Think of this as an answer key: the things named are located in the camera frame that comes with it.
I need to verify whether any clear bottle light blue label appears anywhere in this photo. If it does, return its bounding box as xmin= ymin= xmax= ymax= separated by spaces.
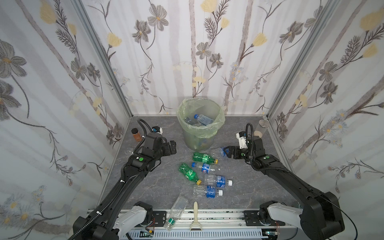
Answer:
xmin=194 ymin=114 xmax=214 ymax=126

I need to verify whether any clear bottle green cap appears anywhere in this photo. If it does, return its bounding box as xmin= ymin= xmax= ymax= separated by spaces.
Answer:
xmin=164 ymin=196 xmax=188 ymax=232

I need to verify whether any clear bottle blue label white cap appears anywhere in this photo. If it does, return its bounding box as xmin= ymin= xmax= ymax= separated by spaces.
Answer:
xmin=210 ymin=148 xmax=227 ymax=160

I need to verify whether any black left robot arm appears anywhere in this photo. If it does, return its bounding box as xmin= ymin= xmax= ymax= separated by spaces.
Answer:
xmin=70 ymin=119 xmax=177 ymax=240

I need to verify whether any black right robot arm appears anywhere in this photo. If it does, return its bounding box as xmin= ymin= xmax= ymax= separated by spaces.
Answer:
xmin=223 ymin=123 xmax=345 ymax=240

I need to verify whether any mesh bin with green liner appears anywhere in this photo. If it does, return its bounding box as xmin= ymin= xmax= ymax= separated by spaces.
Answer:
xmin=177 ymin=98 xmax=225 ymax=152

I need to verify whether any brown spice jar black lid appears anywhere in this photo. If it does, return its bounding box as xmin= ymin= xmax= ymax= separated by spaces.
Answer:
xmin=131 ymin=128 xmax=143 ymax=143

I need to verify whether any pepsi bottle blue cap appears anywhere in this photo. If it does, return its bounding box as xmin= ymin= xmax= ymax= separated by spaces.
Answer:
xmin=191 ymin=162 xmax=219 ymax=174

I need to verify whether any green bottle yellow cap upper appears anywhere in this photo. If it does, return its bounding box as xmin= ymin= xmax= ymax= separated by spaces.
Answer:
xmin=193 ymin=152 xmax=218 ymax=164

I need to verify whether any green bottle yellow cap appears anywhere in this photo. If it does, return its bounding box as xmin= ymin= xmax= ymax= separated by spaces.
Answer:
xmin=193 ymin=152 xmax=218 ymax=164
xmin=179 ymin=163 xmax=202 ymax=185

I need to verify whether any clear bottle blue label middle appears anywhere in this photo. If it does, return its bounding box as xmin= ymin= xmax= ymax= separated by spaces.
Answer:
xmin=204 ymin=175 xmax=233 ymax=189

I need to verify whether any green bottle yellow cap lower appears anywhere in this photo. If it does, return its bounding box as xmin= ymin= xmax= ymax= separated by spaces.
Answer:
xmin=179 ymin=163 xmax=202 ymax=185

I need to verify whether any clear bottle blue label bottom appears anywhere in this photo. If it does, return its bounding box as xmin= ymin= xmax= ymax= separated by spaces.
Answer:
xmin=193 ymin=185 xmax=223 ymax=199

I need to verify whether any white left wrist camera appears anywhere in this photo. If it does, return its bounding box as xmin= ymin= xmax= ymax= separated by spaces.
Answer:
xmin=152 ymin=126 xmax=163 ymax=135

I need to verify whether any cream handled peeler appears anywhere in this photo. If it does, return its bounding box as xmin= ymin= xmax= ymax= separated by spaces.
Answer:
xmin=190 ymin=202 xmax=203 ymax=231

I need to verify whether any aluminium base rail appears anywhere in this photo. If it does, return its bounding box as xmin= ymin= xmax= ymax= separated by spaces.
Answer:
xmin=80 ymin=208 xmax=301 ymax=240

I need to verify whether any white perforated cable duct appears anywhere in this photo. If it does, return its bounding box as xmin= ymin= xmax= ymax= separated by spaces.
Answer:
xmin=128 ymin=229 xmax=268 ymax=240

